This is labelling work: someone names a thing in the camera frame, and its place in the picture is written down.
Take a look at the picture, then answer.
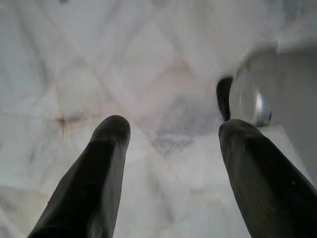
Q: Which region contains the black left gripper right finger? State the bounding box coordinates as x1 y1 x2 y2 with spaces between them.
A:
218 118 317 238

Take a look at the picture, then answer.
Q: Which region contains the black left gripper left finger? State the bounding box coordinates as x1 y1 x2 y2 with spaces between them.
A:
26 115 131 238

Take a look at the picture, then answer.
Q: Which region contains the grey robot leg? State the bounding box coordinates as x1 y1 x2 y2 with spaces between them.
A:
215 46 317 128

